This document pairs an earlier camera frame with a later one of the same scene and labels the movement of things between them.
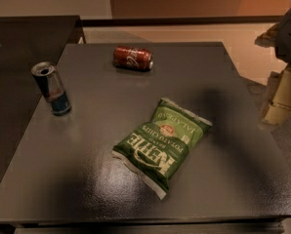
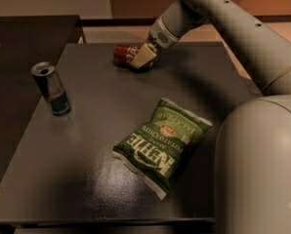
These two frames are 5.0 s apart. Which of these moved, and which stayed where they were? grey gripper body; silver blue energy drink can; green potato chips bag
Moved: grey gripper body
Stayed: silver blue energy drink can; green potato chips bag
